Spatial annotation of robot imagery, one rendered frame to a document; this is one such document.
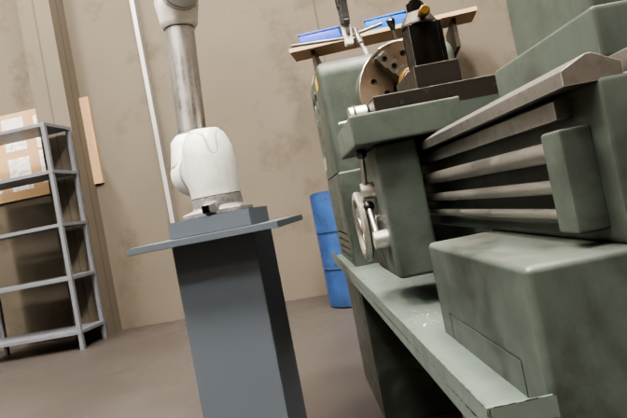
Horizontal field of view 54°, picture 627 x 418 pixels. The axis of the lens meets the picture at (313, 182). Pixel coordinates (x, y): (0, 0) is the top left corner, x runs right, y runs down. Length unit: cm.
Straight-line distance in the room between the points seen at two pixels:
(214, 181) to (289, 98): 352
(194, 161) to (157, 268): 382
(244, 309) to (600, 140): 133
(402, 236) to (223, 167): 81
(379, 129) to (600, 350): 66
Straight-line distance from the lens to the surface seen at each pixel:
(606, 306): 63
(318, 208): 444
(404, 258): 120
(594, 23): 71
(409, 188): 119
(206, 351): 187
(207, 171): 185
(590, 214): 65
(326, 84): 211
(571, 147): 65
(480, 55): 535
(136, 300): 576
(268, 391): 185
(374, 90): 196
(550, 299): 61
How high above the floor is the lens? 77
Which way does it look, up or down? 2 degrees up
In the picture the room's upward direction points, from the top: 11 degrees counter-clockwise
